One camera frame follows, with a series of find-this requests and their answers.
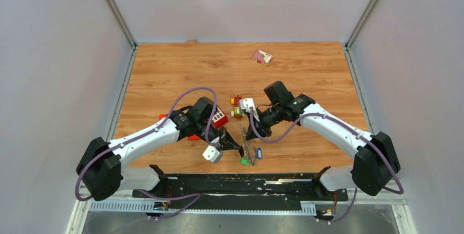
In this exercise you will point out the green key tag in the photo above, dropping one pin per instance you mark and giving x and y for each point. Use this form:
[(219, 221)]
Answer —
[(244, 161)]

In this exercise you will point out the blue key tag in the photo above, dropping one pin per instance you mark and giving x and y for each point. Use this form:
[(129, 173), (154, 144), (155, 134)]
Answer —
[(259, 154)]

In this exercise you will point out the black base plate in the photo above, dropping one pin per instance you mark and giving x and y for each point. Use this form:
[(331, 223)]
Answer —
[(241, 191)]

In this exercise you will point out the red window toy brick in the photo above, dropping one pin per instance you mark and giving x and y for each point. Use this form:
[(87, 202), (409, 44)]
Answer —
[(219, 118)]

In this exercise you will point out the red patterned card box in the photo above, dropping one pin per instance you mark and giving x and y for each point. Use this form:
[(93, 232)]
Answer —
[(262, 57)]

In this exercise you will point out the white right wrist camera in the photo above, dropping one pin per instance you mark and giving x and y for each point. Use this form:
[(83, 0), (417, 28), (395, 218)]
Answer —
[(248, 108)]

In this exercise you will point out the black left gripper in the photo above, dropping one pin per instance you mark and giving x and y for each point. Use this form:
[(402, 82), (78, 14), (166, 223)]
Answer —
[(228, 145)]

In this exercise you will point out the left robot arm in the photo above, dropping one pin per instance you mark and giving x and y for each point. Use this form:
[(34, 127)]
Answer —
[(104, 167)]

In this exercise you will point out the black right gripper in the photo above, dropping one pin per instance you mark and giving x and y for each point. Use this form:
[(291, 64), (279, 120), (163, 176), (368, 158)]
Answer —
[(261, 128)]

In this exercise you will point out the aluminium frame post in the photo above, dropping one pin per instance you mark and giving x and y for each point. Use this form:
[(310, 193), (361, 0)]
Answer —
[(121, 23), (360, 23)]

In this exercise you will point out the red toy brick car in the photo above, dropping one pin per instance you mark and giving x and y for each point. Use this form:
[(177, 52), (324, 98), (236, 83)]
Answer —
[(236, 112)]

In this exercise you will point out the aluminium frame post right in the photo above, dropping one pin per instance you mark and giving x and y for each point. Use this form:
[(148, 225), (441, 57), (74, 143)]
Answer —
[(360, 23)]

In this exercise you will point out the small red toy brick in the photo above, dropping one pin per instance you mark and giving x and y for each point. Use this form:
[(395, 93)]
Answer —
[(193, 138)]

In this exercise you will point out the aluminium frame post left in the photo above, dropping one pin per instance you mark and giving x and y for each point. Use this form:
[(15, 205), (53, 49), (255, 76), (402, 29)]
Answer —
[(121, 23)]

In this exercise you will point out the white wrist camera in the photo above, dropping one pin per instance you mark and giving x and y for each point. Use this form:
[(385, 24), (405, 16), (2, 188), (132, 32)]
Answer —
[(212, 154), (248, 108)]

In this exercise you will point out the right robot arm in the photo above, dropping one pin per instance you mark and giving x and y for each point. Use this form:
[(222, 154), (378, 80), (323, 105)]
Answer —
[(375, 163)]

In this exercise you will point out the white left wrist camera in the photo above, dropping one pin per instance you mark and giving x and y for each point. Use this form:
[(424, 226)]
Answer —
[(212, 154)]

